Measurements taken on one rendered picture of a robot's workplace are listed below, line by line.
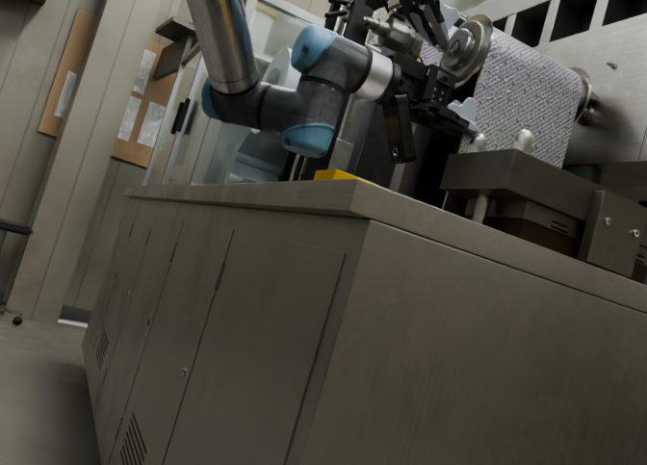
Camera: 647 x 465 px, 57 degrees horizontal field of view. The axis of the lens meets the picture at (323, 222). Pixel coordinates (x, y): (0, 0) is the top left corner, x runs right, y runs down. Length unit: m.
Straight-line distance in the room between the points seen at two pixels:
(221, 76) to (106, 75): 3.14
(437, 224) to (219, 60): 0.39
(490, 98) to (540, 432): 0.57
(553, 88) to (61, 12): 3.57
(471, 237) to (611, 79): 0.68
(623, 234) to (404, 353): 0.44
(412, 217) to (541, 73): 0.57
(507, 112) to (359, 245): 0.54
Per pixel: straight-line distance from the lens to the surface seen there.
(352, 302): 0.70
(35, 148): 4.24
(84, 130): 3.99
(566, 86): 1.26
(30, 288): 4.01
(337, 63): 0.94
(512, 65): 1.18
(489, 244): 0.79
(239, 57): 0.90
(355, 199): 0.69
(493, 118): 1.13
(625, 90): 1.34
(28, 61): 4.28
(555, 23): 1.61
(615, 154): 1.29
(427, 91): 1.02
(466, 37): 1.17
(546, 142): 1.22
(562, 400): 0.93
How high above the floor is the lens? 0.79
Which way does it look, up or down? 4 degrees up
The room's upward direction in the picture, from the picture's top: 16 degrees clockwise
